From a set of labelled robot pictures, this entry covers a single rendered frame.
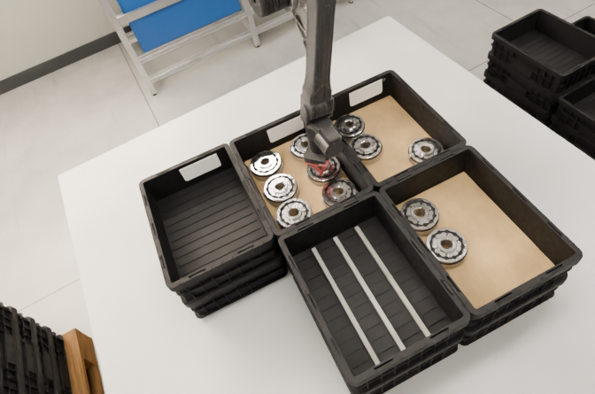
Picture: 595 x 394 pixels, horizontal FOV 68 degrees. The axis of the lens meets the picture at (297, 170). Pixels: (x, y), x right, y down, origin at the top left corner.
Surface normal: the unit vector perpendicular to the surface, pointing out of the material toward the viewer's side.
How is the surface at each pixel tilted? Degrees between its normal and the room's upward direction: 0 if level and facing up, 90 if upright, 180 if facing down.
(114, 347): 0
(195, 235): 0
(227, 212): 0
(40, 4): 90
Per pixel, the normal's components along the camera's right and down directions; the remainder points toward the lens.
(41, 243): -0.16, -0.62
